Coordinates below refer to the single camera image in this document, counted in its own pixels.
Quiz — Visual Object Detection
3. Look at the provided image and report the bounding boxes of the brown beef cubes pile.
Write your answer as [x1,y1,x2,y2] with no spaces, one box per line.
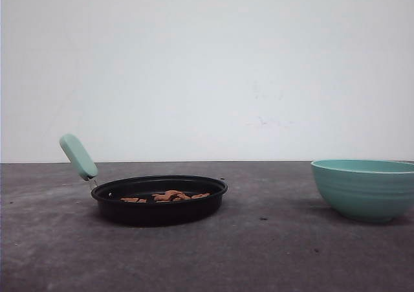
[120,190,210,203]

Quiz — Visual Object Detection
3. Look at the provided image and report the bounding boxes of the black frying pan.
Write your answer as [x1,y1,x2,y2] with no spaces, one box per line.
[59,133,228,227]

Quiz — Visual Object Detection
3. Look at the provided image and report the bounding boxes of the teal ceramic bowl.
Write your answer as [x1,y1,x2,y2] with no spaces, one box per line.
[310,159,413,223]

